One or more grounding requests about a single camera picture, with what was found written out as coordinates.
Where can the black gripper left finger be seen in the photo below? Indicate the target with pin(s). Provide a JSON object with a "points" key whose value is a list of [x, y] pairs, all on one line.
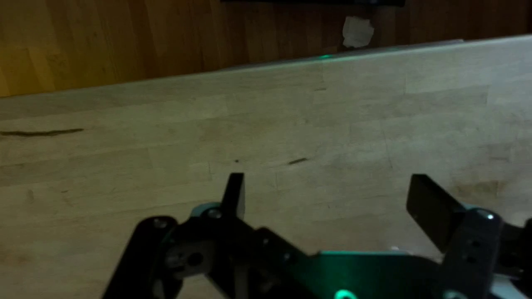
{"points": [[232, 193]]}

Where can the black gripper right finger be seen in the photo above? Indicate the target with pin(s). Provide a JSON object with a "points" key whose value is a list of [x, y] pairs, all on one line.
{"points": [[432, 205]]}

